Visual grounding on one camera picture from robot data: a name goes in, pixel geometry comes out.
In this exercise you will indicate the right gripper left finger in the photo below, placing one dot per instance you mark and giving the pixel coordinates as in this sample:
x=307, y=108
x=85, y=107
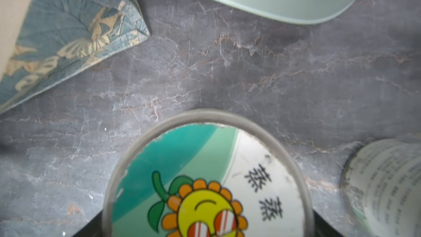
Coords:
x=92, y=229

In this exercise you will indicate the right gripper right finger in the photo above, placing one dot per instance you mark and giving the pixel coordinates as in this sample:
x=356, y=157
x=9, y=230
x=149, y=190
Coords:
x=324, y=229

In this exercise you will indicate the white lid small jar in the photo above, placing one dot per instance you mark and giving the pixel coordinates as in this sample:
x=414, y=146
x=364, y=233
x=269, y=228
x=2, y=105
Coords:
x=381, y=187

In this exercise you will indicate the sunflower label lid jar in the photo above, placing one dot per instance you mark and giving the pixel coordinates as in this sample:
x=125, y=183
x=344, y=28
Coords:
x=207, y=173

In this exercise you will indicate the beige canvas tote bag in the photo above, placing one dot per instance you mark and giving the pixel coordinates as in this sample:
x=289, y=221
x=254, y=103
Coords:
x=45, y=42

